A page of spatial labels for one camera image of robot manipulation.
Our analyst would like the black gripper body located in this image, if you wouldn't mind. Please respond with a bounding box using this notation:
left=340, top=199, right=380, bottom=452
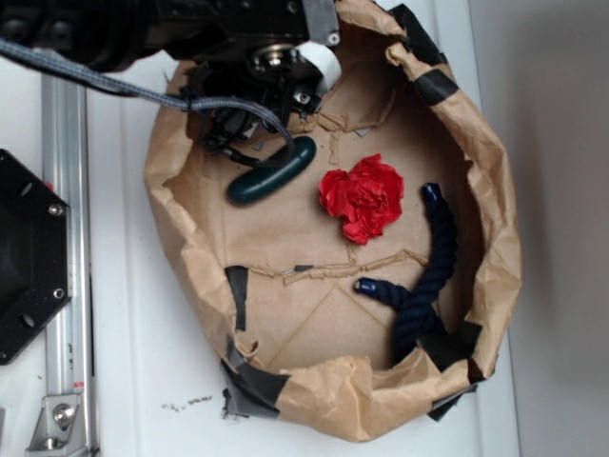
left=161, top=1, right=342, bottom=157

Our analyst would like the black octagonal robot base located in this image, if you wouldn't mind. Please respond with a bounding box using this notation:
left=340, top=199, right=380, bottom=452
left=1, top=149, right=70, bottom=366

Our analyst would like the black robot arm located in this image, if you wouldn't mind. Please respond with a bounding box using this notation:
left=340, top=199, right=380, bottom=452
left=1, top=1, right=342, bottom=168

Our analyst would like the dark green oblong toy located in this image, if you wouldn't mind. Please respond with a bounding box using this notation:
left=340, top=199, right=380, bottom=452
left=226, top=136, right=317, bottom=207

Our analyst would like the red crumpled paper ball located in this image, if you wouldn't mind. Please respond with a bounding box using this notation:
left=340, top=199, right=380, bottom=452
left=318, top=153, right=404, bottom=246

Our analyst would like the brown paper bag tray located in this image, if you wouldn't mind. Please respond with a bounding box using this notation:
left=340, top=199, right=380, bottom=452
left=145, top=1, right=521, bottom=442

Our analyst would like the grey braided cable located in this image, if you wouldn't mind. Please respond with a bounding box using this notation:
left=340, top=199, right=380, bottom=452
left=0, top=37, right=297, bottom=169

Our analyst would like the aluminium extrusion rail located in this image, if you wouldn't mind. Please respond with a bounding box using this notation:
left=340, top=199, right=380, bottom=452
left=25, top=76, right=99, bottom=456

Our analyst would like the dark blue knotted rope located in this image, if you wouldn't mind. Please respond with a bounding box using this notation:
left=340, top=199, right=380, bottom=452
left=352, top=182, right=460, bottom=366

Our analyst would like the metal corner bracket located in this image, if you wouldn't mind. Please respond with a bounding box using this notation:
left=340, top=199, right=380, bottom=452
left=25, top=393, right=88, bottom=457

